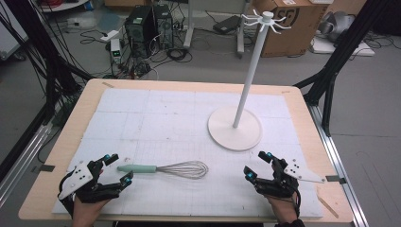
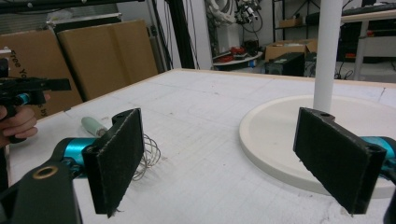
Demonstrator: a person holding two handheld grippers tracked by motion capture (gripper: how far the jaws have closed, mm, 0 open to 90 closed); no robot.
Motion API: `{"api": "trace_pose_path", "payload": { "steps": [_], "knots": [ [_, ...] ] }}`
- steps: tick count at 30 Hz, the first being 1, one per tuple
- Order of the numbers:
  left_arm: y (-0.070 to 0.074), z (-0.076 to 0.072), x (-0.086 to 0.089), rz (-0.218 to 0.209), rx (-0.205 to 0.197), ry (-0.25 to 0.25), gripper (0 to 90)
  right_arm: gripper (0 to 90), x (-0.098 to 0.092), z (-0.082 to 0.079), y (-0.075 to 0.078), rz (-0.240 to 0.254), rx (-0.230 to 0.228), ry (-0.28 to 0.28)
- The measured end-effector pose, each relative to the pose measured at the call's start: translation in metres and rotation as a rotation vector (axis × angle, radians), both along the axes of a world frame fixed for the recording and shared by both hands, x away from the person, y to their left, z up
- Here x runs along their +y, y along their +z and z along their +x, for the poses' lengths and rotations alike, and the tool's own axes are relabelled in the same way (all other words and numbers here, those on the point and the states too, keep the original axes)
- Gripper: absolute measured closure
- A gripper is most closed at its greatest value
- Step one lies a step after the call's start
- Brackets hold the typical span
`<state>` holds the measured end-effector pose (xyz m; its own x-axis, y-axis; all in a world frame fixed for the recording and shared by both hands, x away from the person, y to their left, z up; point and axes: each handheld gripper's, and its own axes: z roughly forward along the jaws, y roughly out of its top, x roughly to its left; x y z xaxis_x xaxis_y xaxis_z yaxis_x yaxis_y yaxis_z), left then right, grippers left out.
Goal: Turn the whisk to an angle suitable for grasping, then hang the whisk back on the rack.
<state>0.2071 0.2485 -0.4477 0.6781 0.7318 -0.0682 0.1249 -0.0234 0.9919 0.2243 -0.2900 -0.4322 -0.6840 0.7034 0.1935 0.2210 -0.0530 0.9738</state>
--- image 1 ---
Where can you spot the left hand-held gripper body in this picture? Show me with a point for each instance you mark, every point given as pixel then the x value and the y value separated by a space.
pixel 82 176

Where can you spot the thin wooden stick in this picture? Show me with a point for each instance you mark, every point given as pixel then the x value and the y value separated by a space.
pixel 327 206

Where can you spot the white power supply unit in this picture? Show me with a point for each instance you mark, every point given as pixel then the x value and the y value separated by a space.
pixel 115 50

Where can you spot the black table clip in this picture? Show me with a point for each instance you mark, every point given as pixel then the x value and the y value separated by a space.
pixel 334 179
pixel 47 168

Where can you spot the white power strip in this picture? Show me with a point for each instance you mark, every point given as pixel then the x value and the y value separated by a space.
pixel 109 35

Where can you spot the white flat board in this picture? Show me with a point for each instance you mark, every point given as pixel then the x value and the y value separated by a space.
pixel 362 48

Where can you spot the black flat device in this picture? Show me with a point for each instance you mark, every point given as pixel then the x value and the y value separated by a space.
pixel 227 24

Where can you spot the grey plastic object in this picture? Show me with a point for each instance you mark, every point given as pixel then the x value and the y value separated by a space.
pixel 339 25

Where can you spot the person's black sleeve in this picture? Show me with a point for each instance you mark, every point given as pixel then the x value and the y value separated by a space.
pixel 290 223

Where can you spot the white hook stand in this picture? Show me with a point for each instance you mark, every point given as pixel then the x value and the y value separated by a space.
pixel 252 72

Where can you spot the person's left hand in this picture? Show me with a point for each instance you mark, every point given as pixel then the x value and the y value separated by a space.
pixel 85 213

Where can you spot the aluminium rail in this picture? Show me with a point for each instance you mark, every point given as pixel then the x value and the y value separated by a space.
pixel 334 151
pixel 22 160

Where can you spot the white desk leg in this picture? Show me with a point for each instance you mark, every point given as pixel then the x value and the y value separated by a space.
pixel 188 25
pixel 241 34

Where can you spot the cardboard box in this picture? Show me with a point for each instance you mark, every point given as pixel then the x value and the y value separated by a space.
pixel 293 31

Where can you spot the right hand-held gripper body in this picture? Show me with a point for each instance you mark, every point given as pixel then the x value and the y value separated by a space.
pixel 283 181

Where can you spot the round white table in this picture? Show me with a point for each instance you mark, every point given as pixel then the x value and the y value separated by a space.
pixel 63 4

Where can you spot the black computer tower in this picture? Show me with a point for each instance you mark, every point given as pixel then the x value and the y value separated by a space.
pixel 140 28
pixel 164 23

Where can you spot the person's right hand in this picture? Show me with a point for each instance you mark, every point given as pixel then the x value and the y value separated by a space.
pixel 282 208

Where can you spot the black metal frame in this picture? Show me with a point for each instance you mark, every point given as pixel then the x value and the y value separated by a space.
pixel 343 47
pixel 52 60

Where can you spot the white grid mat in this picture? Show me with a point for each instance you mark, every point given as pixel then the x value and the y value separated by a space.
pixel 173 126

